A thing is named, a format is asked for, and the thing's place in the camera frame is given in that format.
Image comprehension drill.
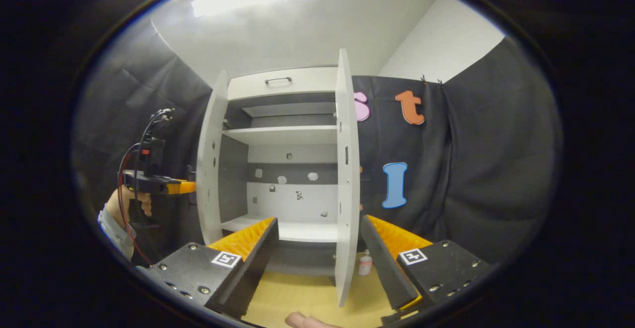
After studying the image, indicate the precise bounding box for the grey cabinet shelf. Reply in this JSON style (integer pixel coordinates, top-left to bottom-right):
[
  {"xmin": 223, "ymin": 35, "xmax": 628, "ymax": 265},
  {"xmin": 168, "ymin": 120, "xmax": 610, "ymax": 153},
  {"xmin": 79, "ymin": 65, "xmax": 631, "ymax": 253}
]
[{"xmin": 242, "ymin": 102, "xmax": 337, "ymax": 118}]

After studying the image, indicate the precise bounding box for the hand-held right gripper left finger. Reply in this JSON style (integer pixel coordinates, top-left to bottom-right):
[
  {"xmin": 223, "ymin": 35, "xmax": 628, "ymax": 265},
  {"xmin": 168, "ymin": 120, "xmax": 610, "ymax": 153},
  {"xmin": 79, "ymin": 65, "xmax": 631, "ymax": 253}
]
[{"xmin": 135, "ymin": 217, "xmax": 279, "ymax": 320}]

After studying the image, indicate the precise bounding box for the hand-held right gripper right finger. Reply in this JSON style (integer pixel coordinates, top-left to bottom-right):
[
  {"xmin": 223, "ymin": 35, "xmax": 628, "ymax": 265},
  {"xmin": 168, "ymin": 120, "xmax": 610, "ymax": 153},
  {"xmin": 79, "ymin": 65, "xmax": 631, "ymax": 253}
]
[{"xmin": 360, "ymin": 214, "xmax": 494, "ymax": 314}]

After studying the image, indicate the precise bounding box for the black cable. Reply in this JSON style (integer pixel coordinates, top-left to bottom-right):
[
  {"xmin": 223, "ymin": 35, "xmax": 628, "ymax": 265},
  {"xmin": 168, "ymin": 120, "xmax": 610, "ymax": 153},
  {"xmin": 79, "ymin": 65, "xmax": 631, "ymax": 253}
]
[{"xmin": 133, "ymin": 108, "xmax": 175, "ymax": 172}]

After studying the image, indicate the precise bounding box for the black backdrop cloth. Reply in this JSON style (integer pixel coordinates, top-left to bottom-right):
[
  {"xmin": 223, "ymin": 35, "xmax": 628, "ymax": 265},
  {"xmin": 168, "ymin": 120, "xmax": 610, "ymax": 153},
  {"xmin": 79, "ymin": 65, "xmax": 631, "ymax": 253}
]
[{"xmin": 72, "ymin": 18, "xmax": 564, "ymax": 264}]

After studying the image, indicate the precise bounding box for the red cable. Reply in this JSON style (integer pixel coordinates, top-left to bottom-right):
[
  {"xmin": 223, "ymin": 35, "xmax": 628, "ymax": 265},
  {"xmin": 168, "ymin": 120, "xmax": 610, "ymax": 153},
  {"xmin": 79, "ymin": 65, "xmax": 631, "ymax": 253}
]
[{"xmin": 116, "ymin": 148, "xmax": 152, "ymax": 265}]

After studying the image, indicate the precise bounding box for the white cabinet door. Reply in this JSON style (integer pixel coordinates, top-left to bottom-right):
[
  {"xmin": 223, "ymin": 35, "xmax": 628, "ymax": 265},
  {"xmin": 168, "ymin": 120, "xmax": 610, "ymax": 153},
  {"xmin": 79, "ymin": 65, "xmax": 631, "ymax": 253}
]
[
  {"xmin": 334, "ymin": 49, "xmax": 361, "ymax": 308},
  {"xmin": 196, "ymin": 70, "xmax": 230, "ymax": 246}
]

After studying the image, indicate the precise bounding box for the white double-door shoe cabinet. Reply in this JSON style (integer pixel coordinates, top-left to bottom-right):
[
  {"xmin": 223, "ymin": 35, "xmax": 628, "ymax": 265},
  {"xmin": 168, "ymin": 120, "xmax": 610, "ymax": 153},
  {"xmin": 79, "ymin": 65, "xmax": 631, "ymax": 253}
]
[{"xmin": 218, "ymin": 66, "xmax": 348, "ymax": 276}]

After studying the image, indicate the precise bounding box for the white cabinet shelf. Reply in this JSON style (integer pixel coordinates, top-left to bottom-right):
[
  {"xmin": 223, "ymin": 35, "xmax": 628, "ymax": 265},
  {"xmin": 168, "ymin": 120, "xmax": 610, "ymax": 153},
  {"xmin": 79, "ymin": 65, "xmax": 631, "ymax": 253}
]
[
  {"xmin": 220, "ymin": 214, "xmax": 339, "ymax": 243},
  {"xmin": 222, "ymin": 125, "xmax": 338, "ymax": 145}
]

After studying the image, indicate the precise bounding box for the white cabinet drawer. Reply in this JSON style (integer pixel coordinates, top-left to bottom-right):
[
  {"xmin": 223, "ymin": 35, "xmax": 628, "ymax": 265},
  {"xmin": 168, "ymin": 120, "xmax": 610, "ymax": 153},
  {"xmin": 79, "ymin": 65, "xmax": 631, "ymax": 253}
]
[{"xmin": 227, "ymin": 67, "xmax": 339, "ymax": 101}]

